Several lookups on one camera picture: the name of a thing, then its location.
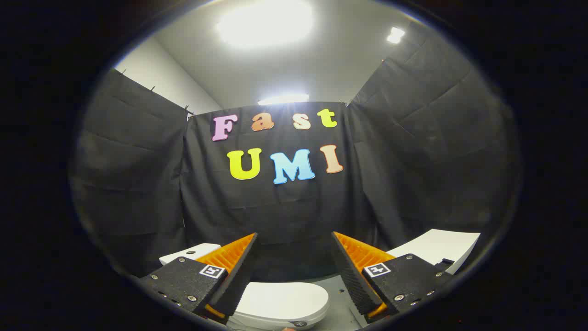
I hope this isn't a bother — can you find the white toilet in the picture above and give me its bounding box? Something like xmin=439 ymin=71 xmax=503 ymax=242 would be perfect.
xmin=159 ymin=243 xmax=329 ymax=331

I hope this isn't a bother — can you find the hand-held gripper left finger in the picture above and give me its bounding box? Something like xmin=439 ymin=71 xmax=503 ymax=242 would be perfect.
xmin=138 ymin=232 xmax=259 ymax=325

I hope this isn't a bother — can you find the black backdrop cloth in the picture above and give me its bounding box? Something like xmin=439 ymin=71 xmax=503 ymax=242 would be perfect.
xmin=69 ymin=21 xmax=522 ymax=283

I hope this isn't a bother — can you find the white toilet lid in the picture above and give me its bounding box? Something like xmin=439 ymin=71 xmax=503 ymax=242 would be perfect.
xmin=227 ymin=281 xmax=330 ymax=329

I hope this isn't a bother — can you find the long strip ceiling light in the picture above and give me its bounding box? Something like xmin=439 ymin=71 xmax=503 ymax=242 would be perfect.
xmin=257 ymin=94 xmax=310 ymax=106

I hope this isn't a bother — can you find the white cabinet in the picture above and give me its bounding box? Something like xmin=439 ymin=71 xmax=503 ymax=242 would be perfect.
xmin=386 ymin=229 xmax=481 ymax=275

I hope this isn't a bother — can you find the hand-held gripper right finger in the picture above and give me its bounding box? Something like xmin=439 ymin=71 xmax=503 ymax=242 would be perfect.
xmin=331 ymin=231 xmax=455 ymax=324

